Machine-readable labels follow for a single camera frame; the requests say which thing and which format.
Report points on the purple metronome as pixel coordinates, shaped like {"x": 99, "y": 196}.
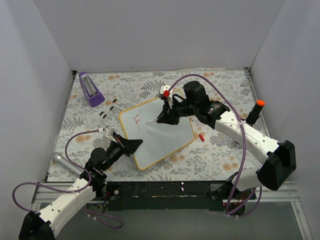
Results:
{"x": 91, "y": 93}

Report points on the black orange-tipped flashlight on stand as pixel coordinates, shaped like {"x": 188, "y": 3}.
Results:
{"x": 255, "y": 112}

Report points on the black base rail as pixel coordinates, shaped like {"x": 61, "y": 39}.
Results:
{"x": 163, "y": 195}

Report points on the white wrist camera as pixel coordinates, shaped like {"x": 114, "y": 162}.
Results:
{"x": 166, "y": 94}
{"x": 108, "y": 132}

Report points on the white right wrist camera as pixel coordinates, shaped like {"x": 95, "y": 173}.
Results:
{"x": 166, "y": 94}

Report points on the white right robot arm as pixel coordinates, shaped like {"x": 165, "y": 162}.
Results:
{"x": 277, "y": 159}

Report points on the yellow framed whiteboard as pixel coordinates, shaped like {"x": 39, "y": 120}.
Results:
{"x": 159, "y": 140}

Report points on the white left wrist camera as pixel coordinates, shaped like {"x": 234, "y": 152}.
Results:
{"x": 108, "y": 132}

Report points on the silver microphone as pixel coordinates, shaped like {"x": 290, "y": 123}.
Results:
{"x": 62, "y": 161}

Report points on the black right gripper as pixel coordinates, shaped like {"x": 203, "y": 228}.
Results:
{"x": 170, "y": 113}

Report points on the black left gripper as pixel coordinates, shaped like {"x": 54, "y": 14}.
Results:
{"x": 123, "y": 146}

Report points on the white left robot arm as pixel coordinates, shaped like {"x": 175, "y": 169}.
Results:
{"x": 47, "y": 223}

